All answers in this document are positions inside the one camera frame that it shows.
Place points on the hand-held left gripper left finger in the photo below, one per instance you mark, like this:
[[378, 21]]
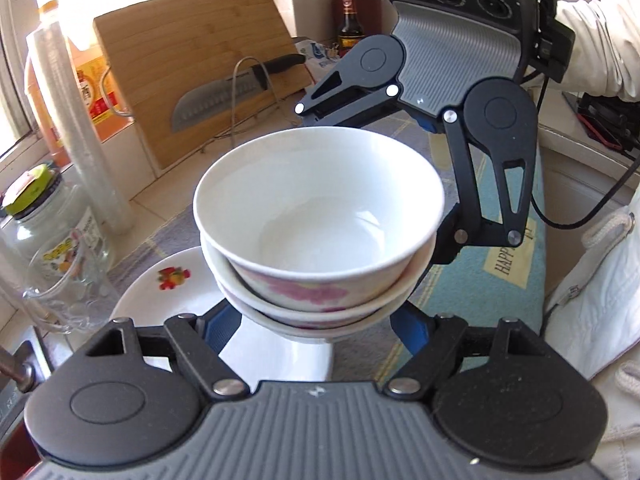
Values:
[[220, 321]]

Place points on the clear glass mug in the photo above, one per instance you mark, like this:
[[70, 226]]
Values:
[[65, 290]]

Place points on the dark soy sauce bottle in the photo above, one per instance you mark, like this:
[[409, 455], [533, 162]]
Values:
[[350, 20]]

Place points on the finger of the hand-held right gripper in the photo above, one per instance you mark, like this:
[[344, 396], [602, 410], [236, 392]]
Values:
[[447, 240], [340, 105]]

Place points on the person's right forearm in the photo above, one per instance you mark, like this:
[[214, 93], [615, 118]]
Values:
[[600, 35]]

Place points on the blue grey checked towel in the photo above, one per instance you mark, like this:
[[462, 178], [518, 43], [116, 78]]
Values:
[[450, 300]]

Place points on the white bowl with pink flowers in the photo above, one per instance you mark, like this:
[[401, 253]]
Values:
[[212, 260], [285, 355], [320, 200]]

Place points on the green flat tin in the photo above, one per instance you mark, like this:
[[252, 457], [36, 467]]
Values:
[[30, 182]]

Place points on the white plate with fruit print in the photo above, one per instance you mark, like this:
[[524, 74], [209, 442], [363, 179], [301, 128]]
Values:
[[150, 300]]

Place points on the white blue seasoning bag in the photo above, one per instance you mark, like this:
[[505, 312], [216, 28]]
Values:
[[315, 52]]

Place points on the large glass jar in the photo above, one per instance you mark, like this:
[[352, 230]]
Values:
[[30, 230]]

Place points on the knife block with knives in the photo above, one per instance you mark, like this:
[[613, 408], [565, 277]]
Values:
[[375, 17]]

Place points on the tall plastic wrap roll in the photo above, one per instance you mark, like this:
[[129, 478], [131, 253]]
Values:
[[75, 125]]

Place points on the black device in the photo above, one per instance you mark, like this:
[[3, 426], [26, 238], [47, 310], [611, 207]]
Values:
[[607, 110]]

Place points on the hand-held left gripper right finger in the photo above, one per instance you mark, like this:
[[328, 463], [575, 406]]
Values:
[[410, 331]]

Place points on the steel soap dispenser pump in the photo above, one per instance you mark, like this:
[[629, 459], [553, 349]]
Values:
[[12, 367]]

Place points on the orange cooking wine bottle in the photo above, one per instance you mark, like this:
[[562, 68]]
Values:
[[97, 105]]

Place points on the wooden cutting board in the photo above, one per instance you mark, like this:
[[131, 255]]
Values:
[[190, 45]]

